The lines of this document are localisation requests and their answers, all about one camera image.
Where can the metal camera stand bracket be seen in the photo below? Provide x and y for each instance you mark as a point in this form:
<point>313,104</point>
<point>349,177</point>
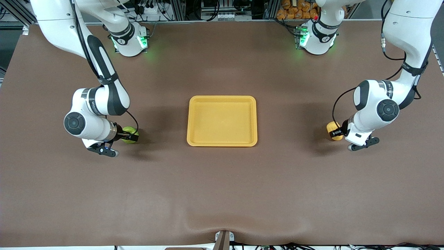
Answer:
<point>223,240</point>

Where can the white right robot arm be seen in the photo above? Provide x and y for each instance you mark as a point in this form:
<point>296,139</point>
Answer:
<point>104,100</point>

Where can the white power strip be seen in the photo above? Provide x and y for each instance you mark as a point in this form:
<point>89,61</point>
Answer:
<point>150,9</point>

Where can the green apple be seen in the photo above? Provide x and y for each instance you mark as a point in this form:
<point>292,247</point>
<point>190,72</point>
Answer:
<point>130,130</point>

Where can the orange snack packets pile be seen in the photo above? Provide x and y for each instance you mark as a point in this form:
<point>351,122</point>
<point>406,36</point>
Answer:
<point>296,10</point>

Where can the brown table mat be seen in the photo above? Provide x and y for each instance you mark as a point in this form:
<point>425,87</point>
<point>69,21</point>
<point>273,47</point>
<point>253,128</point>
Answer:
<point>222,191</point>

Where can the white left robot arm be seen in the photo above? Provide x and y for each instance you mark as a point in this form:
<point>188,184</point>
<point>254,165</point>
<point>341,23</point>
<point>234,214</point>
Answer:
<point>371,104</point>

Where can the yellow plastic tray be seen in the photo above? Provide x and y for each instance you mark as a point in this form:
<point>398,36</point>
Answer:
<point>222,121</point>

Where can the grey connector box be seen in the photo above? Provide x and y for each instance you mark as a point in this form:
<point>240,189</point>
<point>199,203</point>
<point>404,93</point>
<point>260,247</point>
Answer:
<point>226,16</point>

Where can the yellow potato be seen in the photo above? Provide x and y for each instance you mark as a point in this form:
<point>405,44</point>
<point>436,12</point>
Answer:
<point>333,125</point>

